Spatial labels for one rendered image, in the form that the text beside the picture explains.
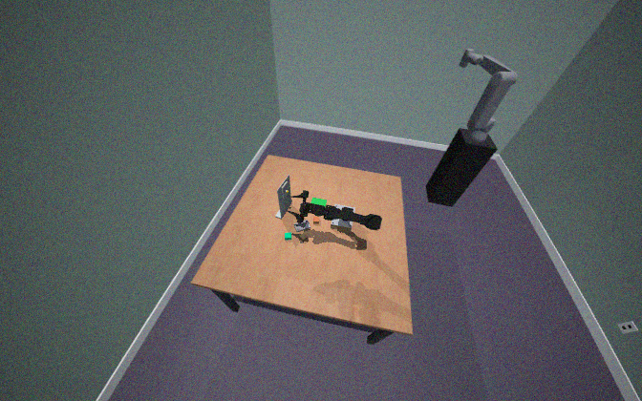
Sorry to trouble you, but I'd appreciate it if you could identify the green square mat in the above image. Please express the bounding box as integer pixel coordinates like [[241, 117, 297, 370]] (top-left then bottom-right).
[[311, 198, 327, 207]]

